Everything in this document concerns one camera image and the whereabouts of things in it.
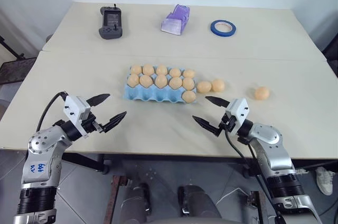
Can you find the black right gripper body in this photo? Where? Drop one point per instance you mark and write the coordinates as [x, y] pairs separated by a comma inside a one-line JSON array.
[[227, 123]]

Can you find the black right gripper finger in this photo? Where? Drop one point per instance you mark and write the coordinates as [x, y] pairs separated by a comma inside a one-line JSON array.
[[217, 101], [207, 125]]

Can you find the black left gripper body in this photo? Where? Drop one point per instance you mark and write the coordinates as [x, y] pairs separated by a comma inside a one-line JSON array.
[[89, 125]]

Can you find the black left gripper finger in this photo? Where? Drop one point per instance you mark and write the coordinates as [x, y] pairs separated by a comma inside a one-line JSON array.
[[114, 121], [98, 99]]

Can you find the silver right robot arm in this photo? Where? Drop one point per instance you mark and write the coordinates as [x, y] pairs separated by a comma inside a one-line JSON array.
[[274, 152]]

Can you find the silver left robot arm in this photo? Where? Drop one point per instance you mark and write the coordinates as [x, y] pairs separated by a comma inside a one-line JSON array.
[[39, 155]]

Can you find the blue egg tray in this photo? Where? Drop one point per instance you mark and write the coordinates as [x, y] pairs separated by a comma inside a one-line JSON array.
[[153, 94]]

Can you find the beige egg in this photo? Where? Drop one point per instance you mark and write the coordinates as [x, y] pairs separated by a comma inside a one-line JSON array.
[[218, 85], [146, 81], [189, 73], [133, 80], [174, 72], [204, 87], [161, 81], [189, 96], [175, 83], [161, 70], [136, 69], [148, 69], [188, 83], [262, 93]]

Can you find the blue tape roll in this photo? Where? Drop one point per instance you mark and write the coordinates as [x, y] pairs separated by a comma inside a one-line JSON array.
[[223, 28]]

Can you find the dark grey handheld controller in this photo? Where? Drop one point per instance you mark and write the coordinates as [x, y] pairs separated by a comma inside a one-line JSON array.
[[111, 23]]

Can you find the dark rounded robot leg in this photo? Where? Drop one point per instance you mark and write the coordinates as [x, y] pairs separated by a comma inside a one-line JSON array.
[[137, 203], [196, 203]]

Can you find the dark textured mat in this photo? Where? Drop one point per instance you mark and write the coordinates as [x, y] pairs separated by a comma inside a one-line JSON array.
[[14, 70]]

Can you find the purple plastic box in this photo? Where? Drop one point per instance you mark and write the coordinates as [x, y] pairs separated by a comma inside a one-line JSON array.
[[175, 20]]

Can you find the black stand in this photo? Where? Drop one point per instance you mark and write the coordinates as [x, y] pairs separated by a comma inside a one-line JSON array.
[[10, 48]]

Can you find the white sneaker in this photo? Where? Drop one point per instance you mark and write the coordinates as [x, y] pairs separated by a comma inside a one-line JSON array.
[[324, 180]]

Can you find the black object beside table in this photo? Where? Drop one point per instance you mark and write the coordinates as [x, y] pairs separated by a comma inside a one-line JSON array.
[[332, 41]]

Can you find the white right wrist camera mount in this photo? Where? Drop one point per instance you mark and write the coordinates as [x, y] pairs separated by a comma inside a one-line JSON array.
[[237, 110]]

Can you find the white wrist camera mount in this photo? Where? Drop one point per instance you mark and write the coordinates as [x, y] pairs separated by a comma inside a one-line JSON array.
[[76, 109], [237, 110]]

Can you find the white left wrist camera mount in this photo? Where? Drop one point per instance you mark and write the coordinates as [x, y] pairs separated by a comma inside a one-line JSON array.
[[76, 109]]

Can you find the black table frame bar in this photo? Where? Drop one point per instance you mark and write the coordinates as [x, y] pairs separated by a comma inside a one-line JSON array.
[[84, 161]]

